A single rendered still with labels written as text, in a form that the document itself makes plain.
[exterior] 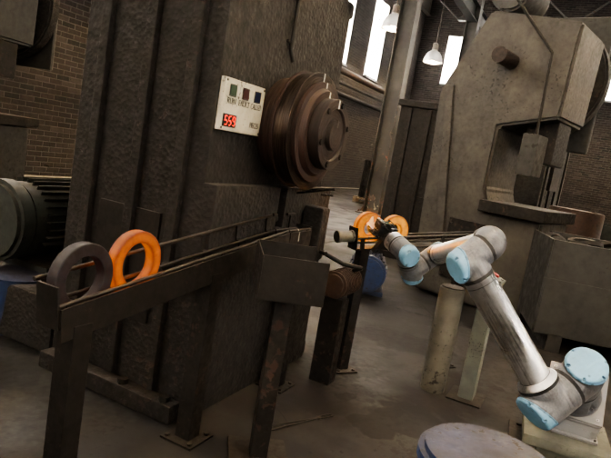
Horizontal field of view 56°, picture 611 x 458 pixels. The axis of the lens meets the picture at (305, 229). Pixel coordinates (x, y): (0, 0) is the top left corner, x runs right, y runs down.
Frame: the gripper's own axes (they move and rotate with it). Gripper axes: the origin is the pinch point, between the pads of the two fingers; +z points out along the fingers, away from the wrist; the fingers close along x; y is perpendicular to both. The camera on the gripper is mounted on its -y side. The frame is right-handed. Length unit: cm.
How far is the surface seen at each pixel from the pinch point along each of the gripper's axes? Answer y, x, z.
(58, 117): -180, 84, 678
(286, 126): 45, 68, -22
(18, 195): -26, 150, 52
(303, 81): 61, 61, -12
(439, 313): -26, -29, -37
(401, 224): 2.3, -17.8, -1.4
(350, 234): -4.7, 11.3, -4.3
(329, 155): 35, 43, -16
